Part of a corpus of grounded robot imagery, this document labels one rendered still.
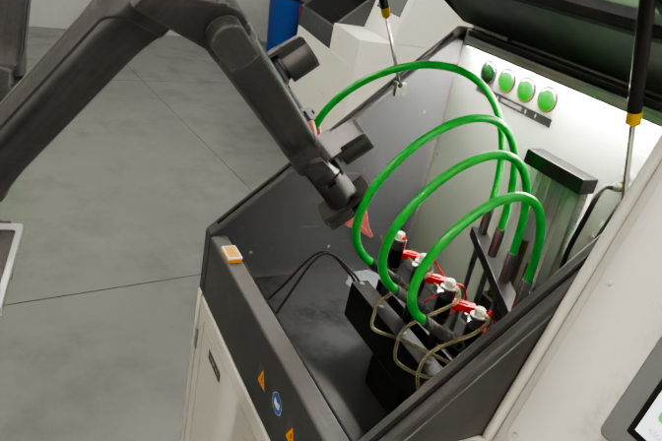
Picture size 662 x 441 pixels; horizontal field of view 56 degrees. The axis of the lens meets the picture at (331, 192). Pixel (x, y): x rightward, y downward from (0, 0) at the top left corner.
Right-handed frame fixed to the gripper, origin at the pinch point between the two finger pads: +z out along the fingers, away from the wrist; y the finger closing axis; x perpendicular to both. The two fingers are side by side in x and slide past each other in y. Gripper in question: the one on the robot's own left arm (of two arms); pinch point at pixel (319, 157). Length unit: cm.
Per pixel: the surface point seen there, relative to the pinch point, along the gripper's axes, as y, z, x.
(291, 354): -17.8, 24.9, 18.8
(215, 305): 7.6, 13.3, 38.8
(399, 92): 27.9, -2.9, -17.4
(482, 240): 9.7, 31.2, -15.9
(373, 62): 277, -37, 0
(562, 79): 6.9, 12.7, -44.2
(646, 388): -39, 45, -26
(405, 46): 284, -34, -21
